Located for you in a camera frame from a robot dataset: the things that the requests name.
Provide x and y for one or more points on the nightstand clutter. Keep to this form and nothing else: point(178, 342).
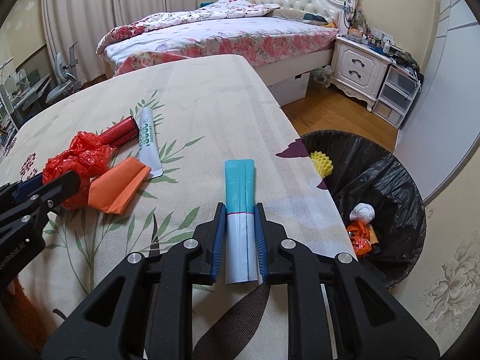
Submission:
point(380, 42)

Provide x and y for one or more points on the white green tube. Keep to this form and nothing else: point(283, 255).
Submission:
point(148, 153)

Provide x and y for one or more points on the orange wrapper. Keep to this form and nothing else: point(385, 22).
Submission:
point(363, 238)

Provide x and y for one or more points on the white sliding wardrobe door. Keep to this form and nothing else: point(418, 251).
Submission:
point(442, 132)

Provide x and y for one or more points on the yellow foam net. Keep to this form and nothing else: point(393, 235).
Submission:
point(322, 163)

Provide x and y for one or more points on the beige curtain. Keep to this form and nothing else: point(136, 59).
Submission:
point(83, 23)

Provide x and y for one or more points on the orange folded paper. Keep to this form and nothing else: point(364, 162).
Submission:
point(114, 190)

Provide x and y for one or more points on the teal white packet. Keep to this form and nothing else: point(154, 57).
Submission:
point(240, 241)

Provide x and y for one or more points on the black bin with bag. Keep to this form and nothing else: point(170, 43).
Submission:
point(365, 172)

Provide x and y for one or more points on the white nightstand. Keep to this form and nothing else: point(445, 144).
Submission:
point(358, 71)

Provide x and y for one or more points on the floral quilt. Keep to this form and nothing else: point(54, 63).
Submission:
point(219, 10)

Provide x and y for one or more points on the white under-bed box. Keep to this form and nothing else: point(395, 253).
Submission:
point(291, 89)

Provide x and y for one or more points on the grey office chair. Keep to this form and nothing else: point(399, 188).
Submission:
point(67, 76)

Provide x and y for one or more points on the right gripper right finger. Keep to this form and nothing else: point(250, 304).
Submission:
point(336, 308)

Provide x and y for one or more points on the red cylinder tube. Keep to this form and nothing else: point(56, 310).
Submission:
point(120, 133)

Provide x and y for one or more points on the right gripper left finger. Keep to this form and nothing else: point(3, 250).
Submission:
point(142, 309)

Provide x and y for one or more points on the white bed with headboard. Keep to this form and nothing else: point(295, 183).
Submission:
point(295, 38)

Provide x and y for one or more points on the clear plastic drawer unit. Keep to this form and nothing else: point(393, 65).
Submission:
point(397, 94)

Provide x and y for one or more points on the red plastic bag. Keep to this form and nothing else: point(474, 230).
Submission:
point(87, 156)

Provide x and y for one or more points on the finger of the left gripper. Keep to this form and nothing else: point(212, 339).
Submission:
point(26, 188)
point(57, 191)

